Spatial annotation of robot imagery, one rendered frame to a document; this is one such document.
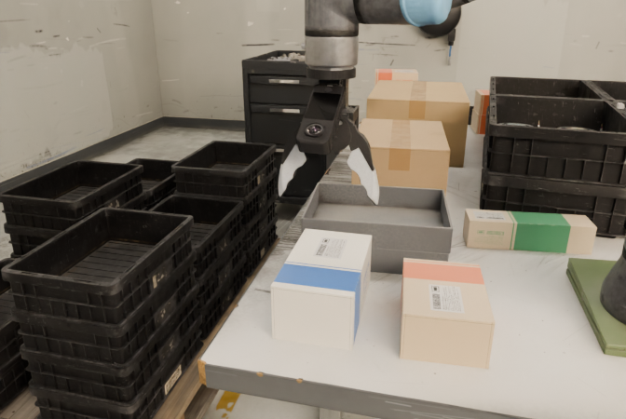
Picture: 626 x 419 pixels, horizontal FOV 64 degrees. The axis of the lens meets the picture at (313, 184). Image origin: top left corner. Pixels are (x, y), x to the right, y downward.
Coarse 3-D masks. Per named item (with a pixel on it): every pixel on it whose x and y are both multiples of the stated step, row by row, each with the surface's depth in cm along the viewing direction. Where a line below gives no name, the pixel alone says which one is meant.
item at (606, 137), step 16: (496, 96) 139; (512, 96) 138; (528, 96) 137; (496, 112) 117; (496, 128) 105; (512, 128) 104; (528, 128) 103; (544, 128) 102; (560, 128) 101; (608, 144) 99; (624, 144) 98
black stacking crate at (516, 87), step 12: (504, 84) 174; (516, 84) 173; (528, 84) 172; (540, 84) 171; (552, 84) 169; (564, 84) 168; (576, 84) 167; (552, 96) 171; (564, 96) 170; (576, 96) 168; (588, 96) 152
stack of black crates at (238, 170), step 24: (216, 144) 223; (240, 144) 220; (264, 144) 218; (192, 168) 186; (216, 168) 220; (240, 168) 220; (264, 168) 206; (192, 192) 191; (216, 192) 188; (240, 192) 186; (264, 192) 209; (264, 216) 212; (264, 240) 214
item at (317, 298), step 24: (312, 240) 85; (336, 240) 85; (360, 240) 85; (288, 264) 77; (312, 264) 77; (336, 264) 77; (360, 264) 77; (288, 288) 71; (312, 288) 71; (336, 288) 71; (360, 288) 75; (288, 312) 72; (312, 312) 71; (336, 312) 70; (360, 312) 78; (288, 336) 74; (312, 336) 73; (336, 336) 72
